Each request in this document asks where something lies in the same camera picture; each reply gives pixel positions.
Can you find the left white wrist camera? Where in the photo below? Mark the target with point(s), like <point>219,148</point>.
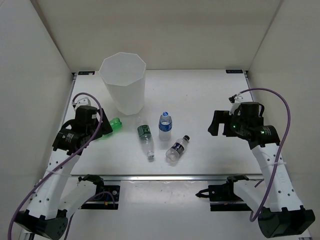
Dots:
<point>85,101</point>

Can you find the left blue table sticker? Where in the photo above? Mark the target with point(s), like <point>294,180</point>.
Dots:
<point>86,73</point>

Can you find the clear bottle blue cap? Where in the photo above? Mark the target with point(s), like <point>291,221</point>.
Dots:
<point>165,126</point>

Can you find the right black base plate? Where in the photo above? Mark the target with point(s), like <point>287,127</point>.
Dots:
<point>222,199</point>

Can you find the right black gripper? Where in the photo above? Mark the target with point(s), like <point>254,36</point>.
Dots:
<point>220,117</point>

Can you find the clear bottle black cap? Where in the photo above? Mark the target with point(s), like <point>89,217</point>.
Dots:
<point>177,149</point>

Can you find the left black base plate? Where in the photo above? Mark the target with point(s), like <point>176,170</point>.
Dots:
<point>108,198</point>

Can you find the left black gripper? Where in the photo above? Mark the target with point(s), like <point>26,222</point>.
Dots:
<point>106,127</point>

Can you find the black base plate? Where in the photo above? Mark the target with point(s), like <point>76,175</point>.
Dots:
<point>108,198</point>
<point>222,199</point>

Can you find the clear bottle green label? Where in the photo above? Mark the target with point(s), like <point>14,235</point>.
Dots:
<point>145,137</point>

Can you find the blue table sticker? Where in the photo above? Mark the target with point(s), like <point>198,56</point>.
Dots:
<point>86,73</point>
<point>234,71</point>

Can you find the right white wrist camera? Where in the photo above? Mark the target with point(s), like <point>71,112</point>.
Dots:
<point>235,101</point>

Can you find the right blue table sticker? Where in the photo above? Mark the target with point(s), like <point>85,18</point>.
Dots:
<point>234,71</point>

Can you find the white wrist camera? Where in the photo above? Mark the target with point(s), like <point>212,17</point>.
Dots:
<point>235,101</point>
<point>85,101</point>

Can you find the white octagonal plastic bin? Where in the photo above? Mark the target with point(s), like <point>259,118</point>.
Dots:
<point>124,77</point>

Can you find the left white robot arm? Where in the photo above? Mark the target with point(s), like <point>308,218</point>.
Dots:
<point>48,214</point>

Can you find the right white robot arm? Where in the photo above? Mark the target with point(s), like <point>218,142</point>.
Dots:
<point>281,213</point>

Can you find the green plastic bottle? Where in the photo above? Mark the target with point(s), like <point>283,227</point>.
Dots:
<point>116,126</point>

